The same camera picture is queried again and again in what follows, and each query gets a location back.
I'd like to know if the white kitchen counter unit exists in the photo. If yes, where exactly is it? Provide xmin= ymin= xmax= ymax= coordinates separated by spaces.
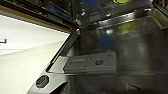
xmin=0 ymin=13 xmax=73 ymax=57

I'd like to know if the open black dishwasher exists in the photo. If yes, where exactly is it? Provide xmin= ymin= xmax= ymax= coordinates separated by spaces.
xmin=0 ymin=0 xmax=168 ymax=94

